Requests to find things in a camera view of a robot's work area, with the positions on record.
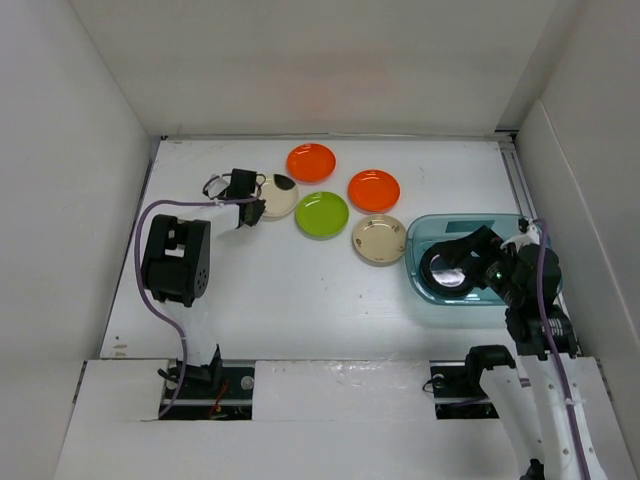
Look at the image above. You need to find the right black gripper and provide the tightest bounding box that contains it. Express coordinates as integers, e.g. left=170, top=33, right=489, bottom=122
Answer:
left=432, top=224, right=524, bottom=305

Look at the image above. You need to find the cream plate with black patch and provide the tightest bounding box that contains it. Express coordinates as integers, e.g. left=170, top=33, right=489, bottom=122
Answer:
left=260, top=174, right=299, bottom=219

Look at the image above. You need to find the orange plate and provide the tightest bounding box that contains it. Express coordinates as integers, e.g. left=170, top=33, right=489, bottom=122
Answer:
left=286, top=143, right=337, bottom=183
left=347, top=169, right=401, bottom=213

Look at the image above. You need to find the cream plate with flowers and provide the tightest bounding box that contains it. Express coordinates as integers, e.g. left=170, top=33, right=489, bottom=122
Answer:
left=352, top=214, right=407, bottom=266

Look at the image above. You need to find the green plate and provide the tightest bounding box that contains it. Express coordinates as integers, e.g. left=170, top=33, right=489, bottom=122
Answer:
left=295, top=191, right=350, bottom=239

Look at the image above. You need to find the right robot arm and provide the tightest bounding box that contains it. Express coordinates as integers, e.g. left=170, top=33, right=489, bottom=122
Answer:
left=431, top=220, right=607, bottom=479

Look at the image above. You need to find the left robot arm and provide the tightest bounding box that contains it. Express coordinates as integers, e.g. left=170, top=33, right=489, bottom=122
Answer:
left=134, top=168, right=266, bottom=397

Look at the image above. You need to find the teal plastic bin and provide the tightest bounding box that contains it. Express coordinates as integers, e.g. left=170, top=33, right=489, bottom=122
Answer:
left=405, top=214, right=543, bottom=309

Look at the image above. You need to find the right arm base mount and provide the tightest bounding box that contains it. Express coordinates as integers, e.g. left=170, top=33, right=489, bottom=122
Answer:
left=423, top=345, right=534, bottom=422

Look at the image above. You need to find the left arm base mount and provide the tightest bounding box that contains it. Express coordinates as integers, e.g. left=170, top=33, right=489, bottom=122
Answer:
left=160, top=362, right=255, bottom=421

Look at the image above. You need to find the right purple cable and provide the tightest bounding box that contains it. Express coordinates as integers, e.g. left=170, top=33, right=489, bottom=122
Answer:
left=519, top=217, right=591, bottom=480

